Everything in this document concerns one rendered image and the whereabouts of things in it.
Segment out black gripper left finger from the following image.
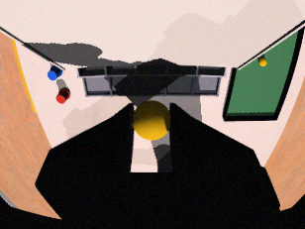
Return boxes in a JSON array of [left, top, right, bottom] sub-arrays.
[[43, 103, 135, 172]]

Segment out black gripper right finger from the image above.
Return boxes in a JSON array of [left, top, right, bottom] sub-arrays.
[[169, 103, 260, 172]]

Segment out yellow ball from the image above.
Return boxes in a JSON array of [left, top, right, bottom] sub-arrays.
[[258, 57, 267, 66], [133, 100, 170, 140]]

